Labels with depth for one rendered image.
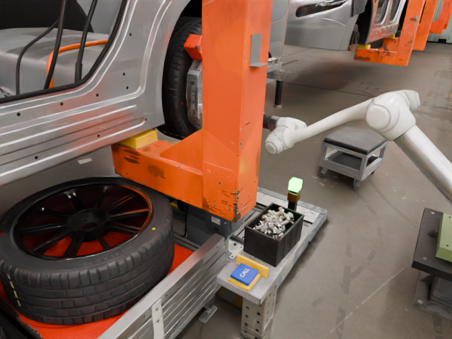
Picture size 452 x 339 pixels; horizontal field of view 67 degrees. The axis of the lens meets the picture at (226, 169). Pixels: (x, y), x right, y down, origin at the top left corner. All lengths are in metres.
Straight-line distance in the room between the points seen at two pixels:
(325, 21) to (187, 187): 3.13
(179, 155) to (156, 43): 0.47
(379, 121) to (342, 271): 0.87
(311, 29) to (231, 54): 3.10
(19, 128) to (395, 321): 1.68
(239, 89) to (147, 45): 0.55
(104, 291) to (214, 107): 0.71
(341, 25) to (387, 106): 2.86
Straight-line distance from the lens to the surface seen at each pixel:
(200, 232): 1.75
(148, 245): 1.25
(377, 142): 2.76
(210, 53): 1.12
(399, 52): 5.18
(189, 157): 1.32
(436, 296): 1.96
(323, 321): 1.72
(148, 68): 1.48
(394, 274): 2.07
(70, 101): 1.30
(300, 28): 4.15
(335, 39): 4.26
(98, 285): 1.23
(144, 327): 1.24
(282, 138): 1.75
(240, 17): 1.05
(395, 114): 1.47
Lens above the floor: 1.29
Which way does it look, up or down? 27 degrees down
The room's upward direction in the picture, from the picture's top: 2 degrees clockwise
